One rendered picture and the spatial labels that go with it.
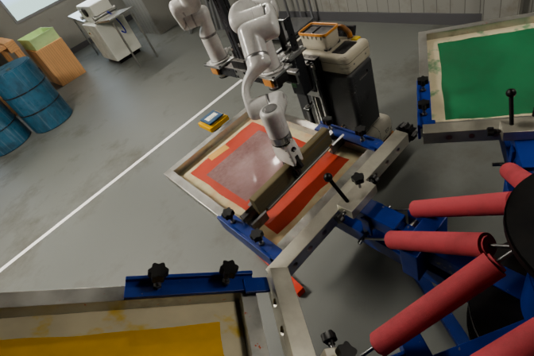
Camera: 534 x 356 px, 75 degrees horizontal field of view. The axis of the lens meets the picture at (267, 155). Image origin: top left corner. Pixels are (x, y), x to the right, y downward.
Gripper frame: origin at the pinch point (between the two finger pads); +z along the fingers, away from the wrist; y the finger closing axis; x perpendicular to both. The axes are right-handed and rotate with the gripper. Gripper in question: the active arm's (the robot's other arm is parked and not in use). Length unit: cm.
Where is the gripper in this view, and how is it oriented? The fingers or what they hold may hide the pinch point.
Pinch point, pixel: (293, 169)
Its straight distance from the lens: 130.1
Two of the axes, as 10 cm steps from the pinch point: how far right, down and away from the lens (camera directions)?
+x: -6.9, 6.3, -3.6
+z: 3.2, 7.1, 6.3
